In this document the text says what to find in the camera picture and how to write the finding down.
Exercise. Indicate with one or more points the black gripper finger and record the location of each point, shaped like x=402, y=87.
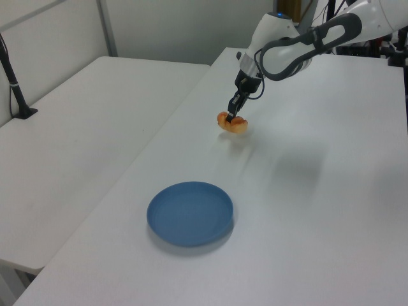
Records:
x=232, y=106
x=242, y=103

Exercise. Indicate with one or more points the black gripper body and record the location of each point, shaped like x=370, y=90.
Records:
x=248, y=83

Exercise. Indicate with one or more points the orange bread loaf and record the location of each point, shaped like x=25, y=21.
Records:
x=237, y=126

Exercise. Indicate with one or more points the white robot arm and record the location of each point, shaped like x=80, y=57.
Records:
x=287, y=48

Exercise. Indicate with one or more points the tan wooden panel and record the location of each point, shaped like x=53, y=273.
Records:
x=288, y=9

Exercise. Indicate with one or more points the black upright pole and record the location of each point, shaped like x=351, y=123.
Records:
x=331, y=8

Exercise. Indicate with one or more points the blue round plate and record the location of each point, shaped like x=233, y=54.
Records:
x=189, y=213

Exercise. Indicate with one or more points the black electronics box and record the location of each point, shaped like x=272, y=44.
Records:
x=360, y=50

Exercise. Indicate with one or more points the black clamp stand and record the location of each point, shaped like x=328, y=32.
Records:
x=397, y=52

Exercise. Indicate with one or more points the white side table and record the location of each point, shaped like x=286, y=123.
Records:
x=79, y=143

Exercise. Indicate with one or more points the black camera stand pole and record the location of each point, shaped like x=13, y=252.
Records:
x=14, y=86

